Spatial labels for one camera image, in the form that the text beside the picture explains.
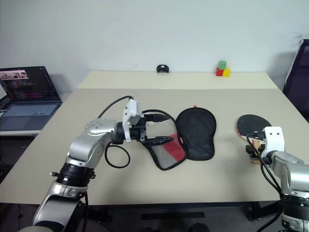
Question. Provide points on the black mesh paddle case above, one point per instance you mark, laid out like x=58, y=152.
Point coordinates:
x=196, y=133

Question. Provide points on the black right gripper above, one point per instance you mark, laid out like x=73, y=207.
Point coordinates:
x=261, y=142

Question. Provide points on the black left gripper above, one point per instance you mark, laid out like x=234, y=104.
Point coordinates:
x=139, y=131

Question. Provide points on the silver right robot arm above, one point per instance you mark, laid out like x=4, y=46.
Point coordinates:
x=292, y=169

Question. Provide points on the black office chair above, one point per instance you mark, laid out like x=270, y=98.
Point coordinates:
x=298, y=82

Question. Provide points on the yellow cube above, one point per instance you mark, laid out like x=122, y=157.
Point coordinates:
x=226, y=72

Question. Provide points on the open grey laptop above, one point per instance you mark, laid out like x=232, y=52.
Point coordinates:
x=29, y=104

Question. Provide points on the green cube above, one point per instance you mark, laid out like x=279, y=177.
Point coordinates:
x=222, y=64

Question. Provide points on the grey robot torso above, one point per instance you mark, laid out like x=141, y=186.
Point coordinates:
x=41, y=229

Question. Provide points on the small black device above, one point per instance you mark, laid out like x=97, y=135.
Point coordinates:
x=163, y=68

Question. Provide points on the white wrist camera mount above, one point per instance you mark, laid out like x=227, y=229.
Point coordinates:
x=132, y=110
x=274, y=140

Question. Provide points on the black rubber table tennis paddle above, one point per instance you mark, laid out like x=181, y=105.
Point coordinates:
x=251, y=123

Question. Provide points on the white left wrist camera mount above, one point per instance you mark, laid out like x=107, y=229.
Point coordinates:
x=132, y=110

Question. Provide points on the red cube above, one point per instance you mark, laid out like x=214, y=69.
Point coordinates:
x=219, y=72

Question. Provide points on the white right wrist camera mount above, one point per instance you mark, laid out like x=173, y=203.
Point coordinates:
x=274, y=140

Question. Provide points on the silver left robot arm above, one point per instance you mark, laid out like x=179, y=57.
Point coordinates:
x=96, y=135

